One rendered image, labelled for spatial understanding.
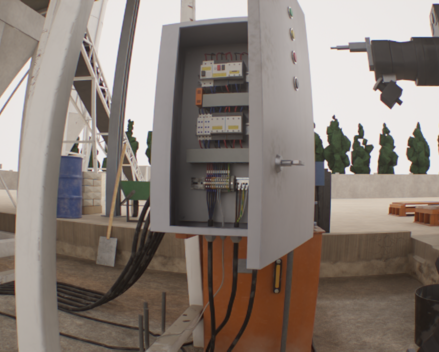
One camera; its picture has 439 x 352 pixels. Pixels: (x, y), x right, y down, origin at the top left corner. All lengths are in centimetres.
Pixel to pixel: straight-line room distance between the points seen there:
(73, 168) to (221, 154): 412
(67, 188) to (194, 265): 361
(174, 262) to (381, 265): 197
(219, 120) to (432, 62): 69
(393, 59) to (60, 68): 55
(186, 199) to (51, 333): 68
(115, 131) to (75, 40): 509
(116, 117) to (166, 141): 488
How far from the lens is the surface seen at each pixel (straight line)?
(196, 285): 160
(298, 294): 145
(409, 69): 50
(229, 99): 104
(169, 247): 338
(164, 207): 93
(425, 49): 50
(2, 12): 399
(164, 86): 98
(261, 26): 55
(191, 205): 110
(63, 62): 67
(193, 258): 157
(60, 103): 64
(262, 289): 144
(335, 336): 187
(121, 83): 595
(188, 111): 113
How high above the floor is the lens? 75
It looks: 3 degrees up
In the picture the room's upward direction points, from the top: 1 degrees clockwise
